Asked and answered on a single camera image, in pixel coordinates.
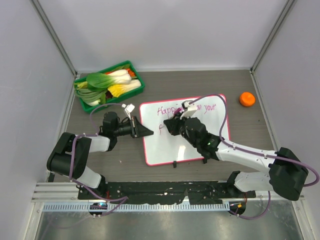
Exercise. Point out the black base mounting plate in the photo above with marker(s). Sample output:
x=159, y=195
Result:
x=165, y=192

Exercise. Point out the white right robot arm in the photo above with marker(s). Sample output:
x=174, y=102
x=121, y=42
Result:
x=279, y=171

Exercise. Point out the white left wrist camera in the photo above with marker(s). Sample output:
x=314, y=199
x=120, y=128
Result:
x=128, y=109

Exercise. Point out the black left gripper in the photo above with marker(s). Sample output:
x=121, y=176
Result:
x=141, y=130

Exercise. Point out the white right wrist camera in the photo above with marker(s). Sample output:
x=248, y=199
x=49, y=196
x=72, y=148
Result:
x=188, y=109

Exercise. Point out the yellow white napa cabbage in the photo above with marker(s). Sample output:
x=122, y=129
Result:
x=120, y=89

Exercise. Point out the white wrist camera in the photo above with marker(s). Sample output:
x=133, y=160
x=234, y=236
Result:
x=188, y=109
x=128, y=109

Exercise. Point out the metal wire whiteboard stand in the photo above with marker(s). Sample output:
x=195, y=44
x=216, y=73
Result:
x=176, y=163

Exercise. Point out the green bok choy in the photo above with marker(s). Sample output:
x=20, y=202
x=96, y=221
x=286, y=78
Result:
x=103, y=81

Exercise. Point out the white slotted cable duct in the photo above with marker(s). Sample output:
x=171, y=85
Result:
x=124, y=208

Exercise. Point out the orange tangerine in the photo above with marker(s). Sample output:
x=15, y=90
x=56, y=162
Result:
x=247, y=99

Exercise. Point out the purple capped marker pen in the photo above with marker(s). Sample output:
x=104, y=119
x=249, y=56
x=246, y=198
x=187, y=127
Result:
x=178, y=110

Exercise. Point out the green scallion bunch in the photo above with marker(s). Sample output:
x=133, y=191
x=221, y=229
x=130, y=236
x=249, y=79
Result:
x=91, y=98

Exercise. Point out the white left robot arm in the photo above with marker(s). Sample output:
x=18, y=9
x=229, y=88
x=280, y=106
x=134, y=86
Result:
x=70, y=154

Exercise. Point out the pink framed whiteboard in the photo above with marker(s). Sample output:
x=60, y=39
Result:
x=162, y=148

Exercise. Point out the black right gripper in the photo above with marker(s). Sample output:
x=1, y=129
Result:
x=171, y=123

